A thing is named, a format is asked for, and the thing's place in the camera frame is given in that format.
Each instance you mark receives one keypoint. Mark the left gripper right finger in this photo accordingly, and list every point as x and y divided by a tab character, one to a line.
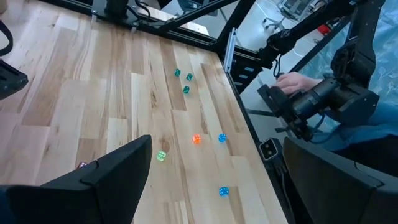
326	193

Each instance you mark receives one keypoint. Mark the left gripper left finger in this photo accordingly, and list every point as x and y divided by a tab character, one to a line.
124	180

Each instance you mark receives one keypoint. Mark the small green die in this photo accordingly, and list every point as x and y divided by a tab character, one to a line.
161	155

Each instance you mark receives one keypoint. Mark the small red die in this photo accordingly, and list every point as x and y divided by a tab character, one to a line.
82	164

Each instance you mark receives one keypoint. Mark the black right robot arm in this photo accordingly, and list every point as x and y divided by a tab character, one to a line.
116	6

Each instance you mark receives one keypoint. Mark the small orange die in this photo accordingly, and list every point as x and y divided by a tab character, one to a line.
196	138

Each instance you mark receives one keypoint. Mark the person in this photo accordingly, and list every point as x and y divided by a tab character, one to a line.
382	124

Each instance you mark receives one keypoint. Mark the small blue die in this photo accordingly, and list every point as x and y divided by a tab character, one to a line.
224	191
222	137

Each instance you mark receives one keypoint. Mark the small teal die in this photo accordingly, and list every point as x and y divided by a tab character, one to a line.
186	89
177	72
189	76

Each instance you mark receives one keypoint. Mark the person's hand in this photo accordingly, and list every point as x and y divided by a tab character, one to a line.
292	82

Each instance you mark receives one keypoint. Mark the small grey depth camera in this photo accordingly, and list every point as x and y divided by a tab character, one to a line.
269	149

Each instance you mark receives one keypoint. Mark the silver frame bracket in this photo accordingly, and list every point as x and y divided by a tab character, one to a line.
230	46

